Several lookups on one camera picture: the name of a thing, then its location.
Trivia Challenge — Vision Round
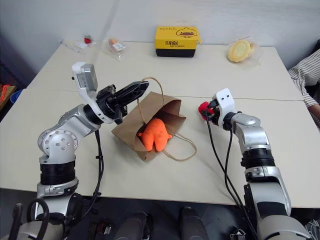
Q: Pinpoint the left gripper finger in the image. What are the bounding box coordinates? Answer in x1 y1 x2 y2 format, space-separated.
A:
119 86 150 107
116 80 150 99

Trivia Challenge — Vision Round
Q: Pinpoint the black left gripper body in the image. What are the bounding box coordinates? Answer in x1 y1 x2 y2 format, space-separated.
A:
96 84 130 126

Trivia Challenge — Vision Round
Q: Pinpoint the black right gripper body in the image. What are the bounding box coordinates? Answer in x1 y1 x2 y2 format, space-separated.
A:
209 98 222 126

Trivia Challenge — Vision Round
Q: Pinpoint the brown paper bag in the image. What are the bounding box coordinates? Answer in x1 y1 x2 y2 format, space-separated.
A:
110 77 198 163

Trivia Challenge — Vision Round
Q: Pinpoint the bagged orange plush toy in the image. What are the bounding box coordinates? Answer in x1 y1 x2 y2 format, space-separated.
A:
100 37 127 62

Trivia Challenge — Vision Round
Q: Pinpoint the bagged yellow plush toy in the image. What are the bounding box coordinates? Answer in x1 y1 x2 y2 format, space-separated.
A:
226 35 264 67

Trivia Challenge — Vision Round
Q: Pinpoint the bagged red plush toy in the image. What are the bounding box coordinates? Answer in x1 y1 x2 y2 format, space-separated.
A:
60 34 97 54

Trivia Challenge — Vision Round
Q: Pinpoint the yellow black duck box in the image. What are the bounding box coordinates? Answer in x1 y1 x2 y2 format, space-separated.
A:
153 25 203 59

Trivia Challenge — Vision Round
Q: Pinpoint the blue round container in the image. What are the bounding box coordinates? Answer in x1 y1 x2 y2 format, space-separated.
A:
10 89 24 104

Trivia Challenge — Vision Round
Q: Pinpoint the person in striped shirt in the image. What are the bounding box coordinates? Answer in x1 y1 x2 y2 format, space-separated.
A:
288 48 320 131

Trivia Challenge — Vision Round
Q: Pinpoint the black upright bar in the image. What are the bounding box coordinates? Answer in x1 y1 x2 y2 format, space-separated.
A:
8 202 24 240

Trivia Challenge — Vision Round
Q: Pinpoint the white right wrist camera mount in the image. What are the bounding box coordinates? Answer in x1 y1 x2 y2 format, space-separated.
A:
211 88 237 127

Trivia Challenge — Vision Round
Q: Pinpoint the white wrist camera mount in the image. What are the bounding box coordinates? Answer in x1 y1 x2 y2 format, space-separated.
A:
211 88 237 127
71 61 119 125

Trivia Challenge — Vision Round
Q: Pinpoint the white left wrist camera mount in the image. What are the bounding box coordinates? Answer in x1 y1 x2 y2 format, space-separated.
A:
71 61 119 125

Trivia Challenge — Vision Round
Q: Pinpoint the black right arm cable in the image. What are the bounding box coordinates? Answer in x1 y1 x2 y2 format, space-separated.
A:
205 111 259 240

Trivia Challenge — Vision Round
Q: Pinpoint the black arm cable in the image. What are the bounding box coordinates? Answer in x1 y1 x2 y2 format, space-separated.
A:
205 111 259 240
81 129 105 216

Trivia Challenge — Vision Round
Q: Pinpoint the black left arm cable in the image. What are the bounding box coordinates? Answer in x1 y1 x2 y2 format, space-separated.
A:
81 129 105 216

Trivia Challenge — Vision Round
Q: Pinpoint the orange cord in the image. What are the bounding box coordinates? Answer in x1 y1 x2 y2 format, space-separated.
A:
0 84 16 101

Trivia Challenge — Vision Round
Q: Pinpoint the black cable loop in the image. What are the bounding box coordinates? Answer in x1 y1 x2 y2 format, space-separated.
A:
25 198 51 240

